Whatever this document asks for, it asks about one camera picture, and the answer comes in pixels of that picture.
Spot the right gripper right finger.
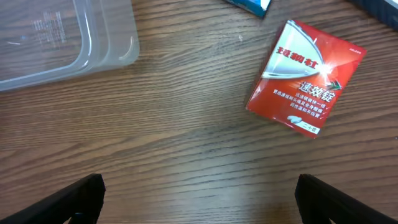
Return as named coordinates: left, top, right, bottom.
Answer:
left=295, top=174, right=397, bottom=224

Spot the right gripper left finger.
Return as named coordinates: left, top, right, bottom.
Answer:
left=1, top=174, right=106, bottom=224

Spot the blue yellow VapoDrops box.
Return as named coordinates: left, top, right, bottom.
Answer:
left=225, top=0, right=272, bottom=18

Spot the white blue medicine box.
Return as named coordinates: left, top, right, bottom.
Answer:
left=349, top=0, right=398, bottom=31

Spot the clear plastic container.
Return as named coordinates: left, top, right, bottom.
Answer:
left=1, top=0, right=139, bottom=91

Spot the red medicine box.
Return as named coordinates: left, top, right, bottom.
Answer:
left=246, top=20, right=366, bottom=138

